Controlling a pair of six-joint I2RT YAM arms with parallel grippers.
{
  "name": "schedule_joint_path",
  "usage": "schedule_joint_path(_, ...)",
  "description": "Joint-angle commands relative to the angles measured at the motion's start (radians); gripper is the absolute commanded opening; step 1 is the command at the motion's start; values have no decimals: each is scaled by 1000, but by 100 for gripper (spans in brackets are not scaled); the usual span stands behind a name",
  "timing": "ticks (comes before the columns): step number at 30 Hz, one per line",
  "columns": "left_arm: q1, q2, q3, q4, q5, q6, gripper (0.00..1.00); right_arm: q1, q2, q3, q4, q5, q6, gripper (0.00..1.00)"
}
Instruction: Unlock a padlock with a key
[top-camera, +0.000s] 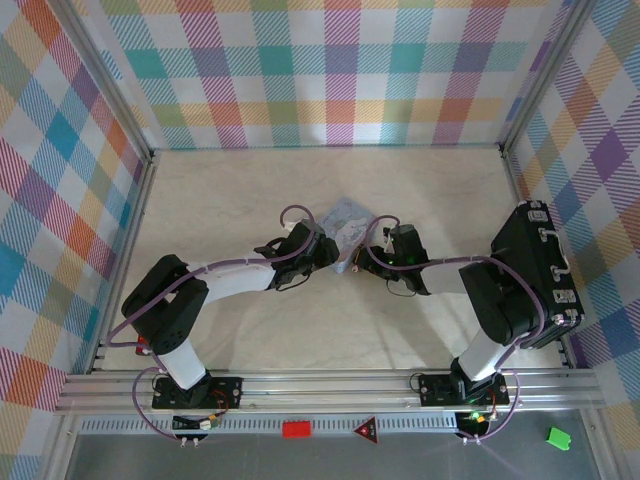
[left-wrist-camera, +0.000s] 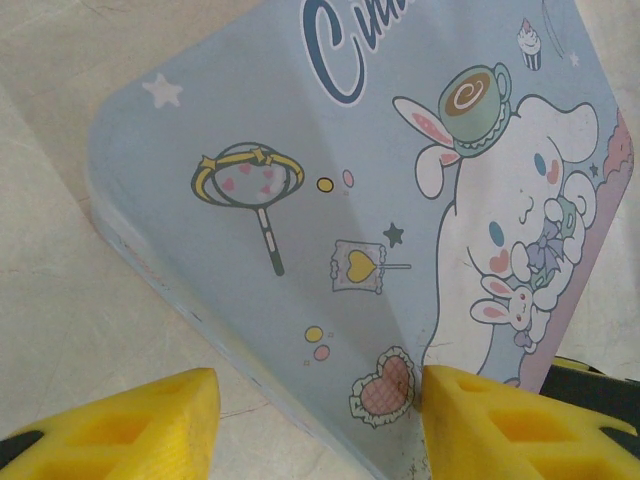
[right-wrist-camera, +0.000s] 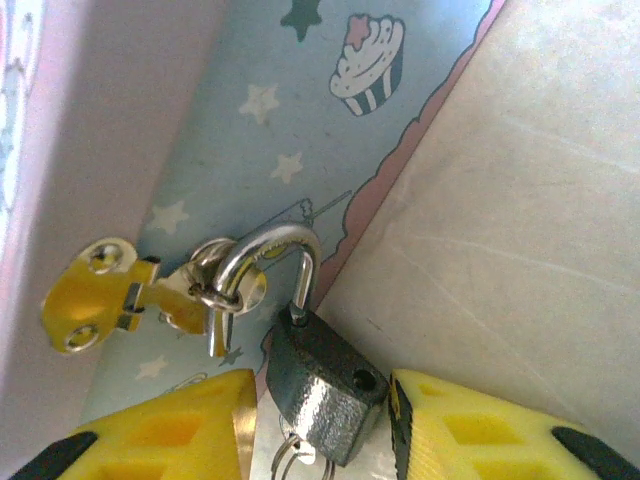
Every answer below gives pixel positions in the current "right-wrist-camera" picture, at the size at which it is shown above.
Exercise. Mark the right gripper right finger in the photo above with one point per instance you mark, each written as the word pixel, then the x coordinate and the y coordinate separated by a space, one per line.
pixel 490 435

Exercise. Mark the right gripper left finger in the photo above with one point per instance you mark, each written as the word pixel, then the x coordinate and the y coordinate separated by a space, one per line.
pixel 165 435

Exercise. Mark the small silver padlock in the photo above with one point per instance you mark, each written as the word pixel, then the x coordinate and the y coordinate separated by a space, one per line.
pixel 325 395

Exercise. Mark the pastel cartoon storage box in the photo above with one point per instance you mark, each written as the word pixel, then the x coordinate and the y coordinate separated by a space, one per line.
pixel 260 125

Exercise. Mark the gold box hasp latch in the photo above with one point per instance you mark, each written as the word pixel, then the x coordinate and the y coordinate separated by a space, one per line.
pixel 90 295

